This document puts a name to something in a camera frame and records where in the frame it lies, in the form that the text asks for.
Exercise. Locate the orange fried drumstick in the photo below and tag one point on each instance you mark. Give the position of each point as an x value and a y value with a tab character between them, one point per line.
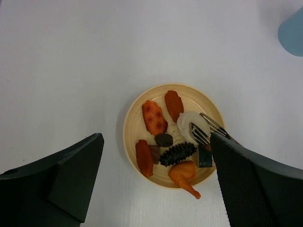
181	173

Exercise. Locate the blue lunch box cup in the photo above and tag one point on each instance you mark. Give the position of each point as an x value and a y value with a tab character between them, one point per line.
290	34

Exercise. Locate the black sushi roll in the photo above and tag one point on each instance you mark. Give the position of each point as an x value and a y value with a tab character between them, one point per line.
204	157

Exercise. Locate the orange fried wing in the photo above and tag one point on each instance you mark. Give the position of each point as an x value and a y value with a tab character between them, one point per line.
144	158

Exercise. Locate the metal serving tongs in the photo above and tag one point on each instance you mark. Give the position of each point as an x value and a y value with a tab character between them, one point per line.
203	137

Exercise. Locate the beige round plate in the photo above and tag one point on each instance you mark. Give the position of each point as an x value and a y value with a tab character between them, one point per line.
134	129

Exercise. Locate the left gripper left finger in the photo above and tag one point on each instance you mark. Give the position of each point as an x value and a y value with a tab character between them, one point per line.
54	191

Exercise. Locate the black spiky sea cucumber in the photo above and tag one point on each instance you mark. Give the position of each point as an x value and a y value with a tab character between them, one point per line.
177	153

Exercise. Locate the spotted orange chicken wing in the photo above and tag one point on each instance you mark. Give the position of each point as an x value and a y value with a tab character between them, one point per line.
153	118

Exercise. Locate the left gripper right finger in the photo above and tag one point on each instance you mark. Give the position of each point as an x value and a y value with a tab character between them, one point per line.
257	191

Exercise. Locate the dark brown chocolate nut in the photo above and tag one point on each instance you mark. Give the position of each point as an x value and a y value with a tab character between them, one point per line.
164	140

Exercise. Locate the white swirl bun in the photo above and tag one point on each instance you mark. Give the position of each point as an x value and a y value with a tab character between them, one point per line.
183	125

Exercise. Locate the orange fried cutlet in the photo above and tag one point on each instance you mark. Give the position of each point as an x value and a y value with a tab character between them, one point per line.
174	105

